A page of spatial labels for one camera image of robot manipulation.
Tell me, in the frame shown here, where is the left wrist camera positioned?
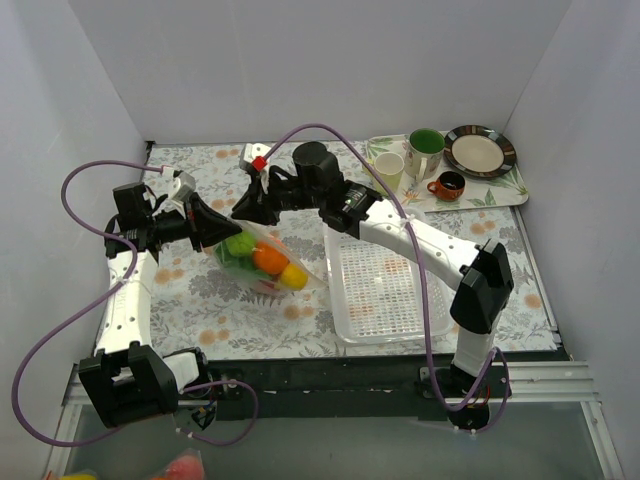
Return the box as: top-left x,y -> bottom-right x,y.
160,165 -> 196,203

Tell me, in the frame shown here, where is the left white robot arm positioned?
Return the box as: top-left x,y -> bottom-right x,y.
79,179 -> 241,428

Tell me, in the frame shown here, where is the bag of fake food foreground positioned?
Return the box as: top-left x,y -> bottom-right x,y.
45,449 -> 206,480

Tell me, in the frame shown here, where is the clear zip top bag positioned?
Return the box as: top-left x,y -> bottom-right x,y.
212,221 -> 326,297

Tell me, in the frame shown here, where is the floral tablecloth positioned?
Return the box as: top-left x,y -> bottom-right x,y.
147,144 -> 561,360

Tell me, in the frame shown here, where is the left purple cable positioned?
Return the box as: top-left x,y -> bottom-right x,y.
10,159 -> 260,447

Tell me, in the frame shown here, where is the white plastic basket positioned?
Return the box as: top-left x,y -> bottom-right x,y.
322,209 -> 457,346

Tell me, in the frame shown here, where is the brown rimmed ceramic plate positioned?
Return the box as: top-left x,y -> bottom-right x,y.
443,125 -> 517,179

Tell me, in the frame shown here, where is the fake orange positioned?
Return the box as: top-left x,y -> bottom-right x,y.
252,242 -> 290,276

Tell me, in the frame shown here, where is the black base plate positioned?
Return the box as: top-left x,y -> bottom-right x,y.
208,355 -> 447,422

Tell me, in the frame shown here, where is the pale yellow mug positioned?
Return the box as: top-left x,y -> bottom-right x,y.
373,152 -> 404,192

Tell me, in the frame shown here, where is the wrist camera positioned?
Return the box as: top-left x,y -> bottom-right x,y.
239,143 -> 271,175
160,165 -> 196,203

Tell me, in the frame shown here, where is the fake green cabbage ball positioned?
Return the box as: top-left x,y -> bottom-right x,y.
224,231 -> 257,258

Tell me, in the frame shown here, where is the purple cable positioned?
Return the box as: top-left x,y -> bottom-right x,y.
264,122 -> 514,435
10,159 -> 260,447

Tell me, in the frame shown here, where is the small orange brown cup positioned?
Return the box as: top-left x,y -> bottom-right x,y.
427,171 -> 466,202

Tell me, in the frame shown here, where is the fake green lettuce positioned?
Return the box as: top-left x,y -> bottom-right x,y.
214,249 -> 271,283

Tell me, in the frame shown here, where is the fake yellow lemon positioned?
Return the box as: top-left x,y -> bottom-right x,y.
278,263 -> 309,291

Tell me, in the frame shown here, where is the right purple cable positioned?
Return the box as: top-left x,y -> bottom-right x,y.
264,122 -> 514,435

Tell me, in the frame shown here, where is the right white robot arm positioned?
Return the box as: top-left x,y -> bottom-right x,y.
231,142 -> 514,398

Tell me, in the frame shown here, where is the green interior floral mug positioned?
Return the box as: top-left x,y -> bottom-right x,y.
404,128 -> 445,182

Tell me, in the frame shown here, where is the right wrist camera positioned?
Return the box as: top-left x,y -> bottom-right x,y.
239,143 -> 271,175

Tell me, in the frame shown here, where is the floral serving tray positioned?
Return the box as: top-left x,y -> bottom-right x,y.
366,130 -> 530,212

